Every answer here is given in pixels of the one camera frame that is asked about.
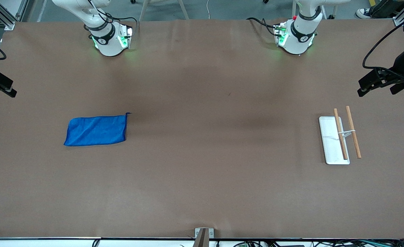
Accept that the blue microfibre towel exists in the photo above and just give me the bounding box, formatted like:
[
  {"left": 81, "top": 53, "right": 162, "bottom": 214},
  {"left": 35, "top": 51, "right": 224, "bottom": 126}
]
[{"left": 64, "top": 113, "right": 131, "bottom": 147}]

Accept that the white rack with wooden rods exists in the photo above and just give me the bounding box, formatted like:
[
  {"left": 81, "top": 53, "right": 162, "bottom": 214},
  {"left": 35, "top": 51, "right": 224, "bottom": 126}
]
[{"left": 319, "top": 106, "right": 362, "bottom": 165}]

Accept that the white sneaker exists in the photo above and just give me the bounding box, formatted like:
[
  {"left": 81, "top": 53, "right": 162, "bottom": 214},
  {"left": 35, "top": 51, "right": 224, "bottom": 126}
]
[{"left": 355, "top": 8, "right": 372, "bottom": 20}]

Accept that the light wooden leg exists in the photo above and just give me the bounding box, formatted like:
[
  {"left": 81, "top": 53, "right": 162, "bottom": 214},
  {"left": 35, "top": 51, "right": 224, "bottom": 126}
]
[
  {"left": 139, "top": 0, "right": 151, "bottom": 22},
  {"left": 177, "top": 0, "right": 190, "bottom": 20}
]

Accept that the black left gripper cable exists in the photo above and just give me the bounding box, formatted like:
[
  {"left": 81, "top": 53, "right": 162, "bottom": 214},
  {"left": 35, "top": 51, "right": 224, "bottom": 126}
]
[{"left": 362, "top": 19, "right": 404, "bottom": 74}]

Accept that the black left arm base cable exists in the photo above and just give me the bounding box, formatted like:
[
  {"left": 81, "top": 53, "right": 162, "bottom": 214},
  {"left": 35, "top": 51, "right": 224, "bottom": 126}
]
[{"left": 246, "top": 17, "right": 280, "bottom": 37}]

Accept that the black arm base cable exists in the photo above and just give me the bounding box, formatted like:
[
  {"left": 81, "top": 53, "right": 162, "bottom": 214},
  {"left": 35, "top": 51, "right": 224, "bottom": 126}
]
[
  {"left": 85, "top": 0, "right": 139, "bottom": 32},
  {"left": 246, "top": 17, "right": 280, "bottom": 37}
]

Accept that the black right arm base cable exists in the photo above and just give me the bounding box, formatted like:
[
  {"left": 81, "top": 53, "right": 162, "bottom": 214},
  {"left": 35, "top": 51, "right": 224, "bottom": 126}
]
[{"left": 85, "top": 0, "right": 139, "bottom": 32}]

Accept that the tangled cables bundle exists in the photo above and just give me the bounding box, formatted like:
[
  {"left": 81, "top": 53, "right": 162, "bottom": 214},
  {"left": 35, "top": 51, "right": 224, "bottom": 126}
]
[{"left": 231, "top": 239, "right": 404, "bottom": 247}]

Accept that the metal bracket with brown post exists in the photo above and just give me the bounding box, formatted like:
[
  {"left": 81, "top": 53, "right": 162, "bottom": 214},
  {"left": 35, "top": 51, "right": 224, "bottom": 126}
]
[{"left": 193, "top": 227, "right": 215, "bottom": 247}]

